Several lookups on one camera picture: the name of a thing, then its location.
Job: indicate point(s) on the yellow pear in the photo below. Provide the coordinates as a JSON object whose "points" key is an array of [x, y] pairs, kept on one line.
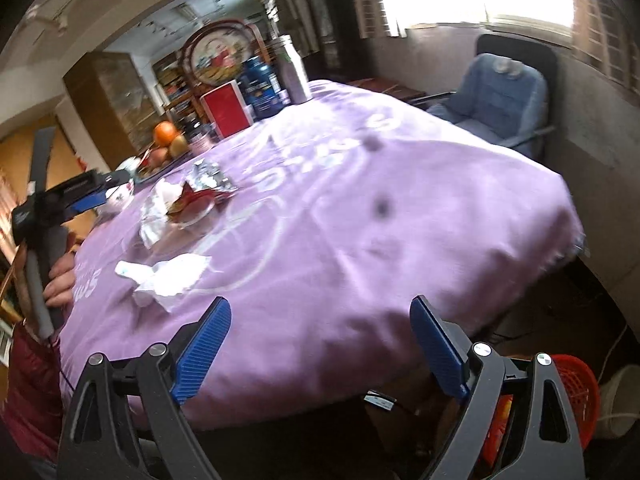
{"points": [[179, 145]]}

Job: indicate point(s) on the orange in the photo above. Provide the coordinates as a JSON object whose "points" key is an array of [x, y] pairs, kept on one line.
{"points": [[166, 133]]}

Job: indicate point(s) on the red box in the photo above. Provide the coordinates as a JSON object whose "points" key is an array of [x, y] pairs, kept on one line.
{"points": [[227, 109]]}

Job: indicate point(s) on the red apple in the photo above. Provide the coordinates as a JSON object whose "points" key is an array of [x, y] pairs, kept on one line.
{"points": [[159, 156]]}

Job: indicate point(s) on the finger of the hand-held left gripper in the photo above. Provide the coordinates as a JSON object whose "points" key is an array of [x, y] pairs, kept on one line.
{"points": [[87, 197]]}

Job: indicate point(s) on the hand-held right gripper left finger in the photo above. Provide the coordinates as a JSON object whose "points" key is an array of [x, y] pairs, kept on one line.
{"points": [[200, 357]]}

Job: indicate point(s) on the clear plastic wrapper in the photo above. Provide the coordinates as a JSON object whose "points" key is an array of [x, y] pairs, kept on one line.
{"points": [[155, 215]]}

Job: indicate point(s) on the blue supplement bottle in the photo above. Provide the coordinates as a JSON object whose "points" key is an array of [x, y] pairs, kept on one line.
{"points": [[261, 87]]}

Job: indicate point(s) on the round embroidered screen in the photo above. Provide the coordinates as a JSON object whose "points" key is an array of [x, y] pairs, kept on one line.
{"points": [[220, 52]]}

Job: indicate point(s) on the white round bucket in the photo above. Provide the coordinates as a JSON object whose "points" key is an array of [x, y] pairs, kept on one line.
{"points": [[622, 405]]}

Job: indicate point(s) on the white paper napkin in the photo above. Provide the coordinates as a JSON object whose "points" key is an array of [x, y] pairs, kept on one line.
{"points": [[165, 277]]}

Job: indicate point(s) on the silver bottle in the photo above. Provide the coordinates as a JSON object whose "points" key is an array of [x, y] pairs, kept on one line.
{"points": [[292, 70]]}

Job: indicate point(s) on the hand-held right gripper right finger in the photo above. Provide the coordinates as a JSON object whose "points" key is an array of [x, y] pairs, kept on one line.
{"points": [[440, 355]]}

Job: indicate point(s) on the red plastic basket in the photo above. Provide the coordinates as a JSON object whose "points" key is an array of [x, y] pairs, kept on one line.
{"points": [[580, 395]]}

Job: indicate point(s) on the silver foil packet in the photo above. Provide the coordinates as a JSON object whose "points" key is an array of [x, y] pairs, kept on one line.
{"points": [[212, 177]]}

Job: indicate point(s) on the wooden glass cabinet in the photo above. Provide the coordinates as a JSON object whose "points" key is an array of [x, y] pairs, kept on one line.
{"points": [[110, 100]]}

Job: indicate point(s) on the fruit plate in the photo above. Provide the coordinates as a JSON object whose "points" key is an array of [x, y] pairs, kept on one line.
{"points": [[160, 170]]}

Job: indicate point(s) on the floral white bowl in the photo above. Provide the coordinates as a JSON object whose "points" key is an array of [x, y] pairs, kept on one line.
{"points": [[120, 195]]}

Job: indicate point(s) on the blue armchair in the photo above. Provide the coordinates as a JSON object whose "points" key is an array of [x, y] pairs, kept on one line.
{"points": [[495, 100]]}

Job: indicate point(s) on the person's left hand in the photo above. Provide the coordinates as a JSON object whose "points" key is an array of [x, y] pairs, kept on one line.
{"points": [[62, 275]]}

